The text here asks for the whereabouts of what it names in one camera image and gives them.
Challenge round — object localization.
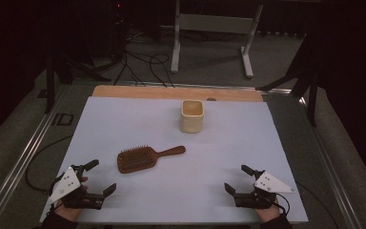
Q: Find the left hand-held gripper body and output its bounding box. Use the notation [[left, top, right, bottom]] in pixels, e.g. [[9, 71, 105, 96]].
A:
[[47, 164, 105, 211]]

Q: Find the black floor cable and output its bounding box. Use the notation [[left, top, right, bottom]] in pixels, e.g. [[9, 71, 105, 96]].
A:
[[25, 135, 74, 194], [148, 52, 175, 89], [113, 31, 147, 88], [295, 181, 339, 229]]

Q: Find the brown wooden hairbrush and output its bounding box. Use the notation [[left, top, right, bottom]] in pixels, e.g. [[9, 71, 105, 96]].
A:
[[116, 145, 187, 175]]

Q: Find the beige square cup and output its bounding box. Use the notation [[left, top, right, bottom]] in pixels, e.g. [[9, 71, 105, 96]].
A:
[[179, 98, 205, 134]]

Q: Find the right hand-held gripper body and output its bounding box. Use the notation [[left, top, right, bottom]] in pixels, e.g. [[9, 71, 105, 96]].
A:
[[233, 170, 296, 210]]

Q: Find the black metal stand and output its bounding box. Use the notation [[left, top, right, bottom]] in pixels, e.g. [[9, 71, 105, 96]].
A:
[[42, 52, 112, 115], [256, 31, 319, 128]]

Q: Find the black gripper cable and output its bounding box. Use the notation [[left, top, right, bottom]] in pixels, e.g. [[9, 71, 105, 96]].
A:
[[48, 166, 74, 214], [274, 192, 291, 216]]

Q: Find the dark equipment rack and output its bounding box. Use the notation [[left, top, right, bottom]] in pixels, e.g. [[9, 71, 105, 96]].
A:
[[106, 0, 132, 61]]

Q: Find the silver metal rail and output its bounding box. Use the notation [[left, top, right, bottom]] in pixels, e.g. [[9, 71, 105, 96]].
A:
[[0, 84, 71, 229], [72, 79, 292, 94], [298, 94, 363, 229]]

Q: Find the person's left hand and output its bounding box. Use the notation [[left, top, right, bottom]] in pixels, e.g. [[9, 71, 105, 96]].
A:
[[54, 202, 84, 222]]

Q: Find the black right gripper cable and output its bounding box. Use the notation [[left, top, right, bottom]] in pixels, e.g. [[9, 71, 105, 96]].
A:
[[274, 192, 291, 216]]

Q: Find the white table mat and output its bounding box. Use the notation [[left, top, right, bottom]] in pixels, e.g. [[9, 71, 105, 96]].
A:
[[39, 95, 309, 223]]

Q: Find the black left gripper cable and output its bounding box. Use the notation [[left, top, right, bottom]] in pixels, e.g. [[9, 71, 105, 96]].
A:
[[48, 166, 74, 214]]

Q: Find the white metal desk frame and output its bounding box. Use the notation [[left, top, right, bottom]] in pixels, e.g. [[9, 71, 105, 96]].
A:
[[170, 0, 265, 79]]

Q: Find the dark curtain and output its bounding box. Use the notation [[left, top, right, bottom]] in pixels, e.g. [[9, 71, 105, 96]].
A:
[[0, 0, 55, 147], [314, 0, 366, 198]]

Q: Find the person's right hand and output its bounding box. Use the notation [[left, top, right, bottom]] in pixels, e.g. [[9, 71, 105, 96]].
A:
[[255, 203, 282, 223]]

